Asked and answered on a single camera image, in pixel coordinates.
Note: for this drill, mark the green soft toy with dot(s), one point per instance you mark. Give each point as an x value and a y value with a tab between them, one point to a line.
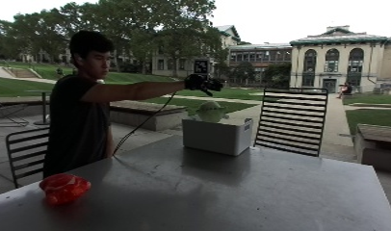
209	111

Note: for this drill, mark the the person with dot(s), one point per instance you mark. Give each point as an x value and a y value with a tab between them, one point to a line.
76	112

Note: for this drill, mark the stone bench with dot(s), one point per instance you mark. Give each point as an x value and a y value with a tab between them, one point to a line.
377	146
147	114

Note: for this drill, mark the white plastic bin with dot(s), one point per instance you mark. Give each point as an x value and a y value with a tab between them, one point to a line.
215	136

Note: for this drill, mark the white marker cube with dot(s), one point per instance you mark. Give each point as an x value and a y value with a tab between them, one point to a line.
200	66

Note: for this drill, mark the black slatted metal chair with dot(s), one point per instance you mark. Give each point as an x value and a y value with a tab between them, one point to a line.
24	154
290	120
2	112

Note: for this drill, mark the round pedestal table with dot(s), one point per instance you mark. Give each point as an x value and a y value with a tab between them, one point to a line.
42	107

